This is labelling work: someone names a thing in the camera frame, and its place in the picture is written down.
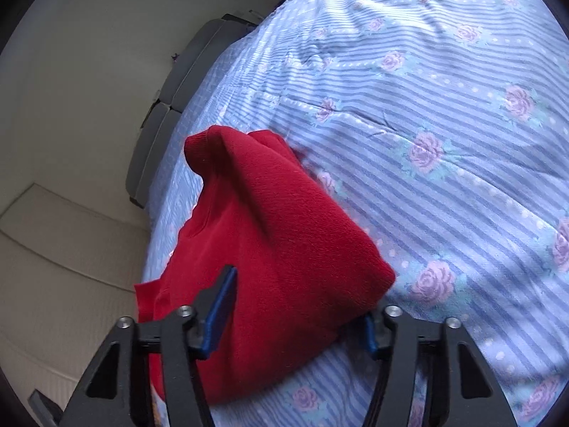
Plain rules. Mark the blue striped floral duvet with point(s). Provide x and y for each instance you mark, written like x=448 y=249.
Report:
x=444 y=142

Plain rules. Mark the grey padded headboard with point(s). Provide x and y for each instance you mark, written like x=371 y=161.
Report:
x=178 y=93

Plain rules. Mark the dark grey object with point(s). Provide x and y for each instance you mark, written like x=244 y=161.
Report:
x=44 y=404

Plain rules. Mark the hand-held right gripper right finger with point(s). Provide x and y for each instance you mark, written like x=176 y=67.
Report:
x=370 y=333

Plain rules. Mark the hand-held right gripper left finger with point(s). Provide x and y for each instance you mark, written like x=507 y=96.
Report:
x=220 y=311

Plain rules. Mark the red cartoon print sweater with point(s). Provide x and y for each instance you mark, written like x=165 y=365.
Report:
x=275 y=231

